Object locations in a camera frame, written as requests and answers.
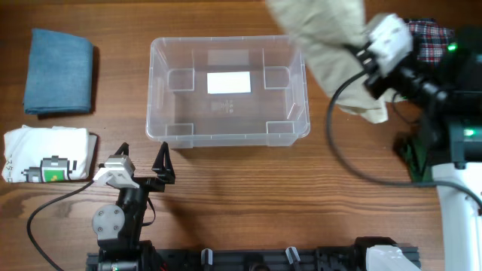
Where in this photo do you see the red plaid cloth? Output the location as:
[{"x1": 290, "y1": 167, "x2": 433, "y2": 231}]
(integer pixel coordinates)
[{"x1": 404, "y1": 18, "x2": 455, "y2": 67}]

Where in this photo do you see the dark green cloth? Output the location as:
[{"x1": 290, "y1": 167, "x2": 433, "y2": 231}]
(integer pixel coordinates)
[{"x1": 394, "y1": 133, "x2": 433, "y2": 183}]

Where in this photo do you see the beige cloth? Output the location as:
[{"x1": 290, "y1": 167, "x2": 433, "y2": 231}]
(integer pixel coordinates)
[{"x1": 265, "y1": 0, "x2": 406, "y2": 125}]

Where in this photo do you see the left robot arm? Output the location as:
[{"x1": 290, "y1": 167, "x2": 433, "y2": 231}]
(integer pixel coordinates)
[{"x1": 86, "y1": 142, "x2": 175, "y2": 271}]

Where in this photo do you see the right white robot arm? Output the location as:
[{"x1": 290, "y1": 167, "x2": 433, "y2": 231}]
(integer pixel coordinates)
[{"x1": 355, "y1": 25, "x2": 481, "y2": 270}]

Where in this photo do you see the folded white printed t-shirt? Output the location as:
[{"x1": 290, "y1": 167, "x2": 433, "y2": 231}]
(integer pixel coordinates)
[{"x1": 2, "y1": 125, "x2": 98, "y2": 183}]

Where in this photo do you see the clear plastic storage bin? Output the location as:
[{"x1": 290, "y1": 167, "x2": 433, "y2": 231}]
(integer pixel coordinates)
[{"x1": 145, "y1": 35, "x2": 310, "y2": 148}]

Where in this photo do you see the folded blue cloth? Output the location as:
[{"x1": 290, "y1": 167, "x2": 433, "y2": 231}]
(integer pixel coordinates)
[{"x1": 23, "y1": 29, "x2": 93, "y2": 115}]

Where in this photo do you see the right black camera cable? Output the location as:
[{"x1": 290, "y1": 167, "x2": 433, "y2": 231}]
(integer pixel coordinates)
[{"x1": 325, "y1": 69, "x2": 482, "y2": 215}]

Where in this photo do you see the black camera cable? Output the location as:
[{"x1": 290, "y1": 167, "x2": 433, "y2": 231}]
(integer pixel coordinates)
[
  {"x1": 325, "y1": 69, "x2": 482, "y2": 215},
  {"x1": 26, "y1": 179, "x2": 96, "y2": 271}
]

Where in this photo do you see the left black camera cable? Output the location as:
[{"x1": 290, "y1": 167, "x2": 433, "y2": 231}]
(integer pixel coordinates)
[{"x1": 26, "y1": 179, "x2": 96, "y2": 271}]

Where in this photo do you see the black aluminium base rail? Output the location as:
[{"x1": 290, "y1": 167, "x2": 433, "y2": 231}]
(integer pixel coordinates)
[{"x1": 85, "y1": 246, "x2": 422, "y2": 271}]

